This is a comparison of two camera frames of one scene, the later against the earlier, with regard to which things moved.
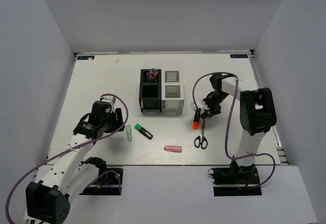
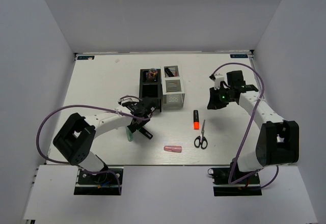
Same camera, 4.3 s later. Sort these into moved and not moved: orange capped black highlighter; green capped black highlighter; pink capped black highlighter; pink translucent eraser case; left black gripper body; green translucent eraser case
Moved: left black gripper body; pink capped black highlighter
Not moved: orange capped black highlighter; pink translucent eraser case; green translucent eraser case; green capped black highlighter
